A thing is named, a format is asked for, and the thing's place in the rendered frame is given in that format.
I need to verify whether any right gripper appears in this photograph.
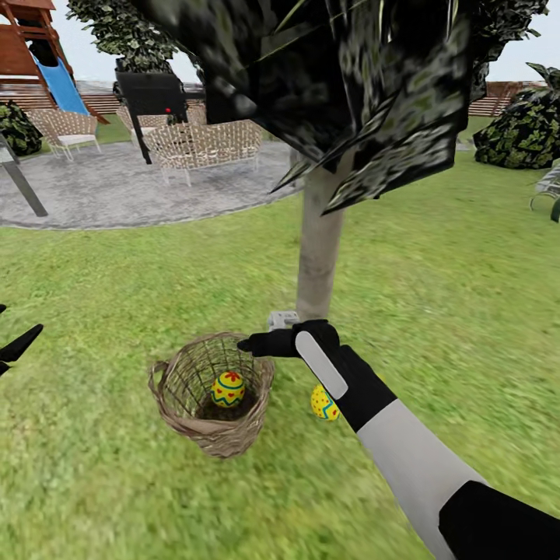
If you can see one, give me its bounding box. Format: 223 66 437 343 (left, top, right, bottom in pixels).
235 329 286 357

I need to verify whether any wicker basket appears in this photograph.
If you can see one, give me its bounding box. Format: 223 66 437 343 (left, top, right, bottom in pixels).
147 331 276 459

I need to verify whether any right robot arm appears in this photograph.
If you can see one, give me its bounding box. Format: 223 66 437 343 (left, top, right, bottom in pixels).
235 311 560 560

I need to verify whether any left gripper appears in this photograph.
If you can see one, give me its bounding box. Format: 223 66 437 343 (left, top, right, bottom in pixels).
0 304 44 376

